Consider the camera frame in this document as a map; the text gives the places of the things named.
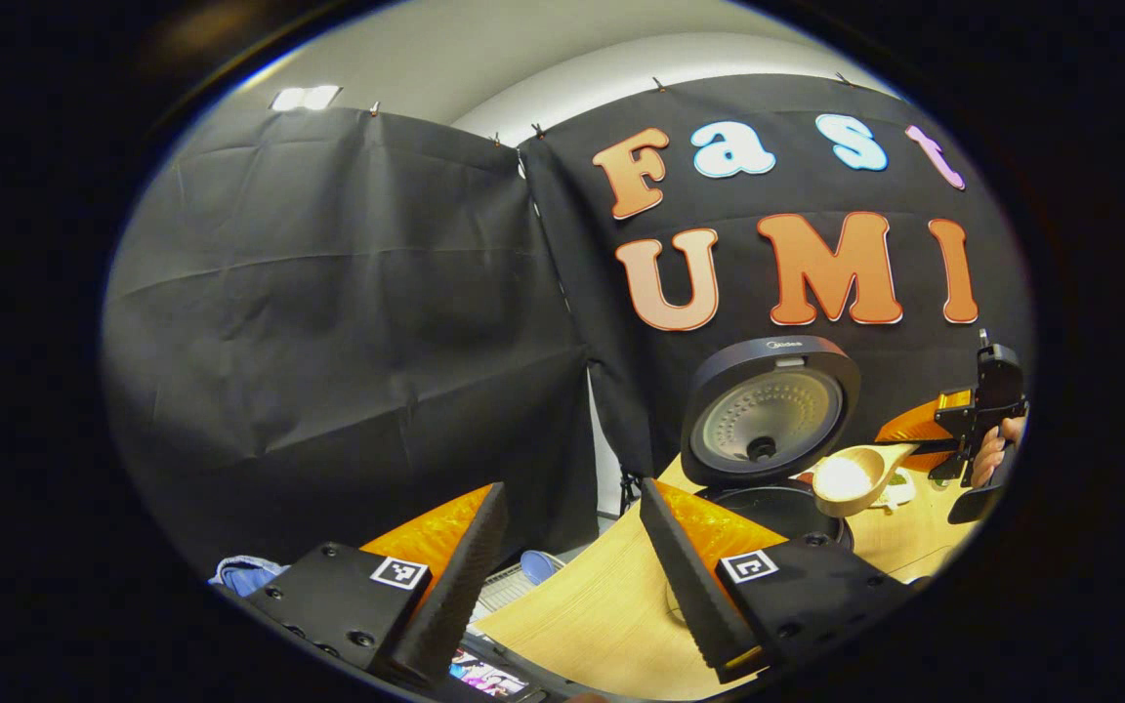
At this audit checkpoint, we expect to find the wooden spoon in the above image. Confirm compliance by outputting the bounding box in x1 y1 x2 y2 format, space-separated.
812 442 920 518

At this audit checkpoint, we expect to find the blue cloth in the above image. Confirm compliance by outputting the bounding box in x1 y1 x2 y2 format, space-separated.
211 555 290 599

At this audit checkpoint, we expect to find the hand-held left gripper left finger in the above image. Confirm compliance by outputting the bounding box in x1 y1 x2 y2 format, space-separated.
221 481 510 689

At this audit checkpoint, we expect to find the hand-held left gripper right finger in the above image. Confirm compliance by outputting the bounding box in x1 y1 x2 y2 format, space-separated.
639 476 930 684

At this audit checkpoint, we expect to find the ceiling light panel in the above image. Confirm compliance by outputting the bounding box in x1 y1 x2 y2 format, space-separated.
270 84 342 112

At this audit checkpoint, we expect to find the white rice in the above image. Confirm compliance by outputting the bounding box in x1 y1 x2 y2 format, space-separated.
819 459 871 501

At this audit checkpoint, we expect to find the black silver rice cooker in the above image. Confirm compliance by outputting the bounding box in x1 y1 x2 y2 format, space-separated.
680 335 862 553

